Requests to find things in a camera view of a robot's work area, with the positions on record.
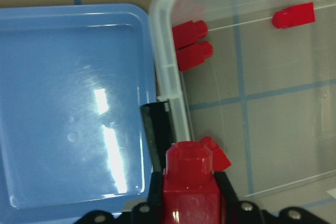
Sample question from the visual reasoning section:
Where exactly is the far red block in box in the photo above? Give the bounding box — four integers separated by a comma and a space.
271, 2, 316, 29

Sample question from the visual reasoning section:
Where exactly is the blue plastic tray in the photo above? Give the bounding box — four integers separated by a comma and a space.
1, 4, 156, 223

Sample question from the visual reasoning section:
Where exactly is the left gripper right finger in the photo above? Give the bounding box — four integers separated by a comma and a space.
214, 172, 239, 206

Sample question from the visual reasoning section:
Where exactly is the upper red block in box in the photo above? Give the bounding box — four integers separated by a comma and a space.
172, 20, 208, 50

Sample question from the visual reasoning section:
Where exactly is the red block from tray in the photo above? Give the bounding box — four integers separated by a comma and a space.
162, 141, 222, 223

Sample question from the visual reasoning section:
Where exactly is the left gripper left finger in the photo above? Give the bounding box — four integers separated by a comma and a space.
147, 172, 163, 206

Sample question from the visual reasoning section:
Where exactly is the red block in box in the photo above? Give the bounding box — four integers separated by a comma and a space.
271, 2, 316, 29
172, 20, 208, 50
200, 136, 232, 172
176, 41, 214, 72

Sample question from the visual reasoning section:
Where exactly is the black box latch handle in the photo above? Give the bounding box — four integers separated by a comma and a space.
140, 101, 175, 172

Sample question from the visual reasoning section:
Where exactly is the clear plastic storage box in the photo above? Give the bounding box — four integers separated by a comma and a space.
150, 0, 335, 197

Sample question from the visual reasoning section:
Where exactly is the lower red block in box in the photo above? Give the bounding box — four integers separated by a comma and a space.
200, 136, 232, 172

